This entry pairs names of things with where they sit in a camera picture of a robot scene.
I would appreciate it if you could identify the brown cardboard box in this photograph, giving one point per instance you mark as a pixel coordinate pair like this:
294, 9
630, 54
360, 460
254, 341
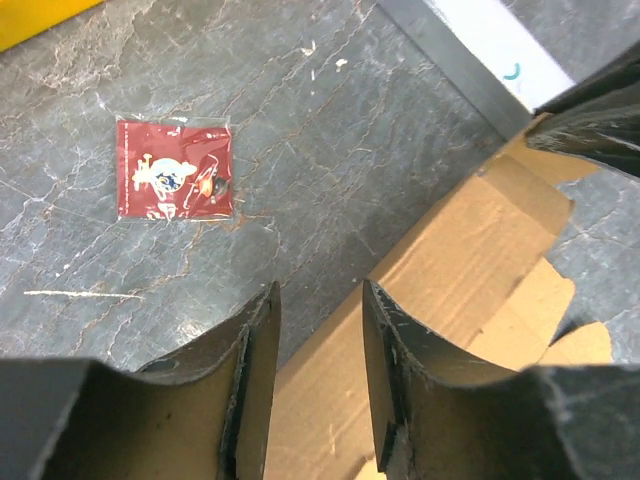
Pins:
474, 268

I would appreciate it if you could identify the silver toothpaste box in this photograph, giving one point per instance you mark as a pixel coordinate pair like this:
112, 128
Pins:
490, 57

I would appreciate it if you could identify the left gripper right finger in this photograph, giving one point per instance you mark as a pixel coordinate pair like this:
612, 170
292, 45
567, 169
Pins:
440, 412

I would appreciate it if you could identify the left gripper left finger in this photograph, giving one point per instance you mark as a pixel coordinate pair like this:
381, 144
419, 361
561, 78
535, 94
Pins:
201, 411

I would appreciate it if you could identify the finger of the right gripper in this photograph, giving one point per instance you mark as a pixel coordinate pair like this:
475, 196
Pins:
597, 119

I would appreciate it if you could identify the red sachet packet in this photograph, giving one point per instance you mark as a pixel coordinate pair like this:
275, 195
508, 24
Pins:
174, 167

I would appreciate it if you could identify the yellow plastic bin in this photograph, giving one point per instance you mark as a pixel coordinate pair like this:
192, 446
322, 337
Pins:
23, 19

